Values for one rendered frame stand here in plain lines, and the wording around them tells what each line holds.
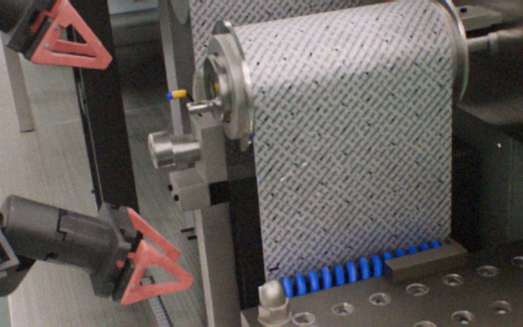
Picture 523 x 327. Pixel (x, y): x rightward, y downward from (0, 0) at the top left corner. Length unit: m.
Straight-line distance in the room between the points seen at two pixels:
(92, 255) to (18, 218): 0.08
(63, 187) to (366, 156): 0.79
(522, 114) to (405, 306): 0.27
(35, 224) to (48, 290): 0.44
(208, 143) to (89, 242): 0.19
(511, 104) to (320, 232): 0.27
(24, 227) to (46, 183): 0.80
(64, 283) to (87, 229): 0.43
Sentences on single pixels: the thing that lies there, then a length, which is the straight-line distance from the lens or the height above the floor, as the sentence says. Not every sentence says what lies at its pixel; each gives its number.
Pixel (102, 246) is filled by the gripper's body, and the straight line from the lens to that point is 0.89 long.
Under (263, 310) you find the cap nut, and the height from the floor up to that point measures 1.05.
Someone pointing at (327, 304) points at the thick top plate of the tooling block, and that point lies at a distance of 0.95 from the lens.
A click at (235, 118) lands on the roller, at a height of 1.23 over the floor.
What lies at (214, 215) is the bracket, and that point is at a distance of 1.02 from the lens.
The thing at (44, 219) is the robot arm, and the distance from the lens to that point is 0.88.
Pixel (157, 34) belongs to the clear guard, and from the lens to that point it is 1.94.
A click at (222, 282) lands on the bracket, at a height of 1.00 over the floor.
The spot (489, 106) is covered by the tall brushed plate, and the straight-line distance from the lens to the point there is 1.10.
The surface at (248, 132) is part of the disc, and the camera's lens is 0.91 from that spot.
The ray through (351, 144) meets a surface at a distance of 0.96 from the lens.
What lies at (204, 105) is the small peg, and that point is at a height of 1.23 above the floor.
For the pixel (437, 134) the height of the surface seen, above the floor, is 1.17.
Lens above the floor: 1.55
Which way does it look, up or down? 24 degrees down
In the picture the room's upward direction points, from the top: 5 degrees counter-clockwise
